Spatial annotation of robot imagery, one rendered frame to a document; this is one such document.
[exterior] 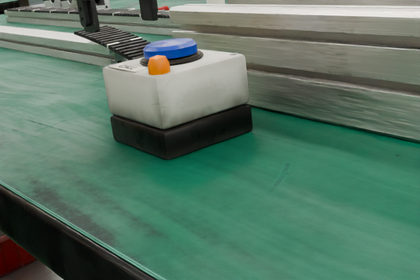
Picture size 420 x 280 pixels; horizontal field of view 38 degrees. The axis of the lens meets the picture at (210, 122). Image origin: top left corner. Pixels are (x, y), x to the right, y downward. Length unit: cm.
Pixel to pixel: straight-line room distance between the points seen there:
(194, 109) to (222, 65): 4
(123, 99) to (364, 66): 17
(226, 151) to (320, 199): 11
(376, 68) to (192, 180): 14
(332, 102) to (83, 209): 20
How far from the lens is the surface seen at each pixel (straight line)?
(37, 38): 101
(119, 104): 46
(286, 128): 46
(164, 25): 104
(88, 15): 76
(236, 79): 44
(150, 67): 41
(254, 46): 50
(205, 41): 55
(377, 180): 36
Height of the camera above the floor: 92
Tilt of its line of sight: 16 degrees down
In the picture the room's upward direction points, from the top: 7 degrees counter-clockwise
